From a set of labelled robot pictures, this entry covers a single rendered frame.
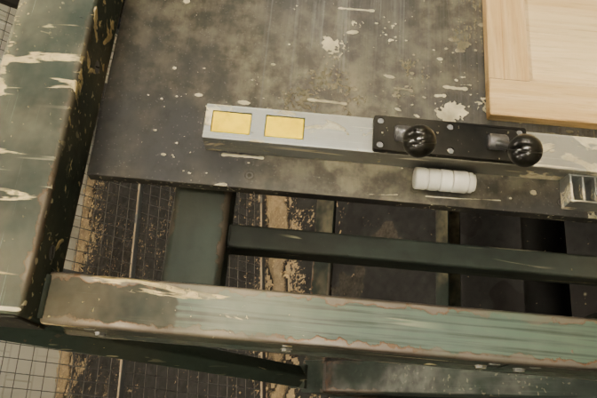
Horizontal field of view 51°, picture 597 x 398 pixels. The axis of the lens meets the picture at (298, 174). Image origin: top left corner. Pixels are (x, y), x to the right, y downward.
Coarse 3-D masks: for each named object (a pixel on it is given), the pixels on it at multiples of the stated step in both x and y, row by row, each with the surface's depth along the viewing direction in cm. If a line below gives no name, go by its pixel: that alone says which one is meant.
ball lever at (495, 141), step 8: (488, 136) 81; (496, 136) 80; (504, 136) 80; (520, 136) 70; (528, 136) 70; (488, 144) 80; (496, 144) 80; (504, 144) 77; (512, 144) 70; (520, 144) 69; (528, 144) 69; (536, 144) 69; (512, 152) 70; (520, 152) 69; (528, 152) 69; (536, 152) 69; (512, 160) 71; (520, 160) 70; (528, 160) 69; (536, 160) 69
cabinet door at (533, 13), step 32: (512, 0) 93; (544, 0) 94; (576, 0) 94; (512, 32) 91; (544, 32) 92; (576, 32) 92; (512, 64) 89; (544, 64) 90; (576, 64) 90; (512, 96) 87; (544, 96) 87; (576, 96) 88
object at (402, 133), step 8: (400, 128) 80; (408, 128) 80; (416, 128) 69; (424, 128) 69; (400, 136) 80; (408, 136) 69; (416, 136) 69; (424, 136) 69; (432, 136) 69; (408, 144) 69; (416, 144) 69; (424, 144) 69; (432, 144) 69; (408, 152) 70; (416, 152) 69; (424, 152) 69
